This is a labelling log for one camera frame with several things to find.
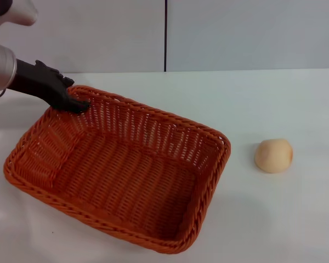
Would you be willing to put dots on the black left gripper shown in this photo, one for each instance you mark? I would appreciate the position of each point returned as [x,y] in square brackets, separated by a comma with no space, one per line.
[41,82]

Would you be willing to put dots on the orange woven plastic basket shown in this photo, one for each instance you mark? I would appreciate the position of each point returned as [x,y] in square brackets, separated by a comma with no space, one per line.
[126,175]

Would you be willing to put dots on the pale round bread bun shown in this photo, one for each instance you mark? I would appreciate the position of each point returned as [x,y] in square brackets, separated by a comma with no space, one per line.
[274,156]

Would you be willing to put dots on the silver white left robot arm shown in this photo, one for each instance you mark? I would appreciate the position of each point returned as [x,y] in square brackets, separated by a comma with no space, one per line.
[0,68]

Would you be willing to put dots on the black wall panel seam strip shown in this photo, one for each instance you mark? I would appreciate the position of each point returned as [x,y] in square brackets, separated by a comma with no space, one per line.
[165,35]

